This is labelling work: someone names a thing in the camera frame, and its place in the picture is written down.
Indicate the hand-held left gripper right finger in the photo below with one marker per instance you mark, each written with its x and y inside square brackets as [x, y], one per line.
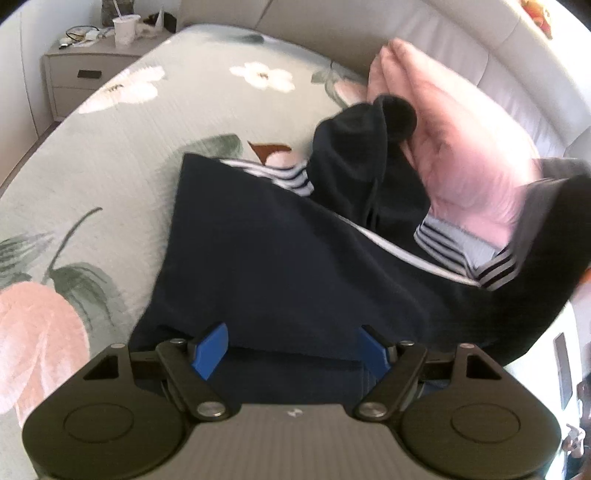
[375, 353]

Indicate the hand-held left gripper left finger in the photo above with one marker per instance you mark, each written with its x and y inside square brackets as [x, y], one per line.
[210, 350]

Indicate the pink quilt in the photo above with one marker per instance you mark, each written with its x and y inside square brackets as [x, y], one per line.
[461, 152]

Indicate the orange plush toy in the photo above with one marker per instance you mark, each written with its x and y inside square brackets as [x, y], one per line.
[540, 16]

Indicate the white padded headboard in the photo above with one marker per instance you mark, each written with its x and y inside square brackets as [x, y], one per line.
[485, 50]

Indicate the grey nightstand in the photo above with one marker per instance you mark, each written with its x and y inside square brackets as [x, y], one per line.
[69, 87]

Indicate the navy sweatshirt with striped trim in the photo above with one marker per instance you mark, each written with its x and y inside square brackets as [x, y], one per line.
[277, 258]

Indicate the floral green bed sheet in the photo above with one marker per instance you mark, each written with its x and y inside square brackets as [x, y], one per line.
[115, 184]

